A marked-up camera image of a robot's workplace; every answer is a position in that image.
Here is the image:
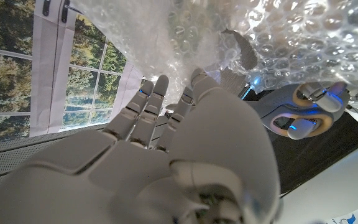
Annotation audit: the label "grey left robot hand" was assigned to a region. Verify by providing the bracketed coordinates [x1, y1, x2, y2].
[286, 81, 358, 141]

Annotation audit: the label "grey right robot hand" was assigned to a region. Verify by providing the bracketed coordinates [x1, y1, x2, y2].
[0, 68, 282, 224]

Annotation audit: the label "grey scissors with yellow handles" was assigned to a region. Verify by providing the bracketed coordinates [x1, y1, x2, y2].
[221, 27, 351, 141]

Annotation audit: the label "large clear bubble wrap sheet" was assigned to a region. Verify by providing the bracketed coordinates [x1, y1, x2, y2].
[70, 0, 358, 97]

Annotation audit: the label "white sheet with blue print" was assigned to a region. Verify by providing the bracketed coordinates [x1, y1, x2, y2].
[324, 208, 358, 224]

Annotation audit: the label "printed forest window backdrop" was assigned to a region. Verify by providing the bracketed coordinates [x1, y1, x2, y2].
[0, 0, 145, 147]

